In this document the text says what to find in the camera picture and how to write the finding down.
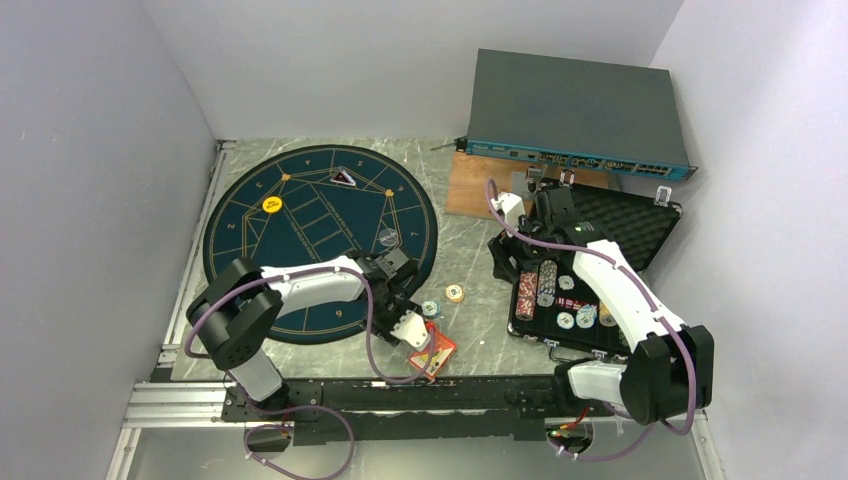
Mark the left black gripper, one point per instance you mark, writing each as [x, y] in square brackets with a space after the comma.
[384, 329]

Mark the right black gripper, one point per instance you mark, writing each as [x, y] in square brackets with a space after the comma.
[502, 247]

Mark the light blue 10 chip stack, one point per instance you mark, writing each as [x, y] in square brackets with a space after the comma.
[430, 309]

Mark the yellow 50 chip stack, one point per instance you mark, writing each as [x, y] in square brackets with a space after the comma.
[454, 293]

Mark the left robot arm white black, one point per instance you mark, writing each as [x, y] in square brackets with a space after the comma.
[234, 314]

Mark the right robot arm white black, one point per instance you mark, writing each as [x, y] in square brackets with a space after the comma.
[668, 374]

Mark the grey dealer button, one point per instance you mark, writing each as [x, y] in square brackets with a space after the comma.
[388, 237]

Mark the blue grey chip roll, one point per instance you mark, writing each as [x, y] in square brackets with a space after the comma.
[546, 283]

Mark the black poker chip case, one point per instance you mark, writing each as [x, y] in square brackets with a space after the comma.
[578, 319]

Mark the wooden board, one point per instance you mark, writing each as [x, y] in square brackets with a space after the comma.
[469, 174]

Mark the red chip roll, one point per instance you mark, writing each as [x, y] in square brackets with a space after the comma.
[526, 296]

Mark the triangular red black marker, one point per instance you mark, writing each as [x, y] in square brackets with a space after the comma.
[343, 177]

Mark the round dark blue poker mat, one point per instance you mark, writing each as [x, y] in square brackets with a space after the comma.
[321, 220]

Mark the yellow round blind button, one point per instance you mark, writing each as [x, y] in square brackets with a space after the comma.
[272, 204]

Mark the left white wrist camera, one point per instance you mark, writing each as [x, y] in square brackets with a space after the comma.
[411, 328]

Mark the grey network switch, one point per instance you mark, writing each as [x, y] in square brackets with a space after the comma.
[573, 113]

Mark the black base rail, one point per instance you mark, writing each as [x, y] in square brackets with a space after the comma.
[320, 411]

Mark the aluminium frame rail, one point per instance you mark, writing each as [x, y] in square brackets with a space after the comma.
[158, 402]

